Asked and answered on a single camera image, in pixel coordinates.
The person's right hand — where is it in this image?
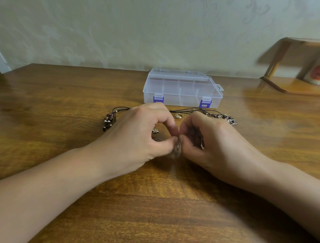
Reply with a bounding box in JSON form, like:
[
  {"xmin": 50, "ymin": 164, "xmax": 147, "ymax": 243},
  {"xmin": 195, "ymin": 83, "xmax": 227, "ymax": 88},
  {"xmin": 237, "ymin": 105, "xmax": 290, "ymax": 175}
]
[{"xmin": 178, "ymin": 111, "xmax": 281, "ymax": 193}]

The person's left hand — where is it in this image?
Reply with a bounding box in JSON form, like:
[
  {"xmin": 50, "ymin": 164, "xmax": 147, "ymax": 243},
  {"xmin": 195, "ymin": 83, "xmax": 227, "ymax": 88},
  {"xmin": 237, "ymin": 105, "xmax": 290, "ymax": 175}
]
[{"xmin": 86, "ymin": 102, "xmax": 180, "ymax": 180}]

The clear plastic organizer box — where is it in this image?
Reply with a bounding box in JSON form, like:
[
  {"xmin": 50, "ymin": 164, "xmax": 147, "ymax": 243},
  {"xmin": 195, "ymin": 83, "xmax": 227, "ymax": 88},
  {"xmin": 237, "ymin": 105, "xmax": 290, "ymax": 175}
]
[{"xmin": 142, "ymin": 68, "xmax": 224, "ymax": 109}]

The person's left forearm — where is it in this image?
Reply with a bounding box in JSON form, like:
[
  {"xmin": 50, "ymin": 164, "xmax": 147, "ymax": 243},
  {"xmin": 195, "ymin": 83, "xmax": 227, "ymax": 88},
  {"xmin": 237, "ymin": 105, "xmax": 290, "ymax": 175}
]
[{"xmin": 0, "ymin": 145, "xmax": 113, "ymax": 243}]

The person's right forearm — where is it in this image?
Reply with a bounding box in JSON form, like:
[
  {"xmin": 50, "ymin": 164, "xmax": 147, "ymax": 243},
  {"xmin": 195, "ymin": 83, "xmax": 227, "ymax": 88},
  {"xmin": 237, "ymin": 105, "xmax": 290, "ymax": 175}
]
[{"xmin": 250, "ymin": 163, "xmax": 320, "ymax": 240}]

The wooden shelf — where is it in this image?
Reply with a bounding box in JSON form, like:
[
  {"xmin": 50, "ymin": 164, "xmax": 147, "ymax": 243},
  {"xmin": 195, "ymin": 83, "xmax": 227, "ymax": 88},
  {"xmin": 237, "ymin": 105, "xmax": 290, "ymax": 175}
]
[{"xmin": 260, "ymin": 37, "xmax": 320, "ymax": 96}]

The white printed mug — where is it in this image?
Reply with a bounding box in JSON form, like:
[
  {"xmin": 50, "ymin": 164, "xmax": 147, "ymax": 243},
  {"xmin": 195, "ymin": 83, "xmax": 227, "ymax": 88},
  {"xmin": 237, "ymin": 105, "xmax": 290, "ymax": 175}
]
[{"xmin": 303, "ymin": 57, "xmax": 320, "ymax": 86}]

